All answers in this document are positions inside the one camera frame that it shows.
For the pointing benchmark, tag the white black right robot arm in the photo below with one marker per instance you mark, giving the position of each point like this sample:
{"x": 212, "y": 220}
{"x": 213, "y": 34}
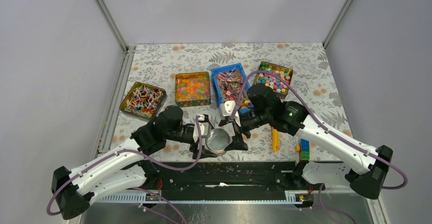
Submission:
{"x": 363, "y": 167}

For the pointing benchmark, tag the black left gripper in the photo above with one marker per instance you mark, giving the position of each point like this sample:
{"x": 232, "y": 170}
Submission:
{"x": 205, "y": 152}

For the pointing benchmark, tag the blue plastic candy bin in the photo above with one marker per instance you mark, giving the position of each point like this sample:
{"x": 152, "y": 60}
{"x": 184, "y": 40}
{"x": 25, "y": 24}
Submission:
{"x": 229, "y": 82}

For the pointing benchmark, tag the white round jar lid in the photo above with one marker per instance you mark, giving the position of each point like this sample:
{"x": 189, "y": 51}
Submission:
{"x": 218, "y": 139}

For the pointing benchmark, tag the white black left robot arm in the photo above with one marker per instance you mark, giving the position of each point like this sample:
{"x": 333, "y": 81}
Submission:
{"x": 128, "y": 165}

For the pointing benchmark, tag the clear glass jar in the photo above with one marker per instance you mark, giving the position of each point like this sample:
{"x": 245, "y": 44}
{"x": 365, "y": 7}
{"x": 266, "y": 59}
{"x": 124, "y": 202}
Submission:
{"x": 218, "y": 152}

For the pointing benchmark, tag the colourful toy block train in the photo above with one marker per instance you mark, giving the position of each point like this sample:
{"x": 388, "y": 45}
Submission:
{"x": 303, "y": 149}

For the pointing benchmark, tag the tin of orange gummies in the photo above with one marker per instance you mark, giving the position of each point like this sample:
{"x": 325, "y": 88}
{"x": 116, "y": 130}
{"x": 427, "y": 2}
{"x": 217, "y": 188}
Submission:
{"x": 192, "y": 89}

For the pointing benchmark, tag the yellow plastic scoop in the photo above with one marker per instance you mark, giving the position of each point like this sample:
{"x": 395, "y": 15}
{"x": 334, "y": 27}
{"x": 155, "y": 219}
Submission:
{"x": 275, "y": 140}

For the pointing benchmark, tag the tin of lollipops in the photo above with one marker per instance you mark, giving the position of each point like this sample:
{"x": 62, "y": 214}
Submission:
{"x": 143, "y": 101}

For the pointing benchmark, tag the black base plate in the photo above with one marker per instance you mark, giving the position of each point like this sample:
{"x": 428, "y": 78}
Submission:
{"x": 230, "y": 181}

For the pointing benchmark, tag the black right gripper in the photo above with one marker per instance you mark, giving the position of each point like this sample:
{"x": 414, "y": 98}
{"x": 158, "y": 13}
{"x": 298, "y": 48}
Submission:
{"x": 238, "y": 143}

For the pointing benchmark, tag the tin of star candies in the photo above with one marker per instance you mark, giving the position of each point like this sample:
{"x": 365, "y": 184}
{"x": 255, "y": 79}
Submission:
{"x": 278, "y": 86}

